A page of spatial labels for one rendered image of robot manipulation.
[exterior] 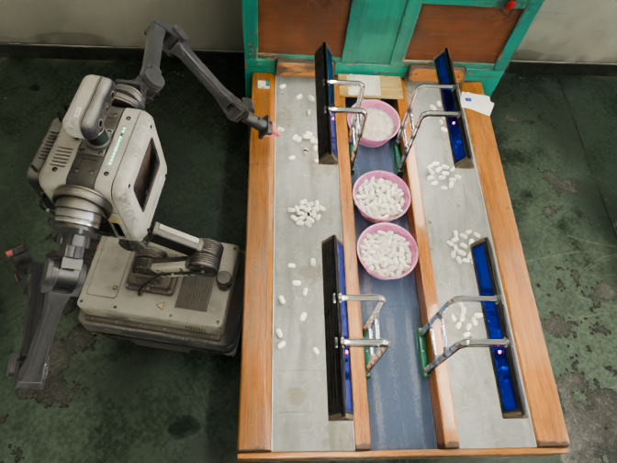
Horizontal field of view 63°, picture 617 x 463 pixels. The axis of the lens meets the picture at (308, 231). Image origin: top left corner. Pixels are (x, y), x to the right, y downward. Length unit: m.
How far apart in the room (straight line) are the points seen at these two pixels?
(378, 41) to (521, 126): 1.63
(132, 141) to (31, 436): 1.74
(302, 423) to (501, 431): 0.75
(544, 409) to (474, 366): 0.29
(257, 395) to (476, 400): 0.83
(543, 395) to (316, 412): 0.87
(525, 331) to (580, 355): 1.04
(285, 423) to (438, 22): 1.90
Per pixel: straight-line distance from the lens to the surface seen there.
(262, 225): 2.20
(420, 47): 2.74
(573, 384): 3.21
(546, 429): 2.21
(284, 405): 1.98
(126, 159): 1.59
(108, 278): 2.51
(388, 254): 2.23
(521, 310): 2.30
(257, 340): 2.01
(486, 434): 2.13
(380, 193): 2.38
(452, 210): 2.43
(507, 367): 1.82
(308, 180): 2.36
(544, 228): 3.54
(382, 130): 2.61
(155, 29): 2.20
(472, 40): 2.78
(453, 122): 2.27
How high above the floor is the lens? 2.69
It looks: 61 degrees down
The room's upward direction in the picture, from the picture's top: 10 degrees clockwise
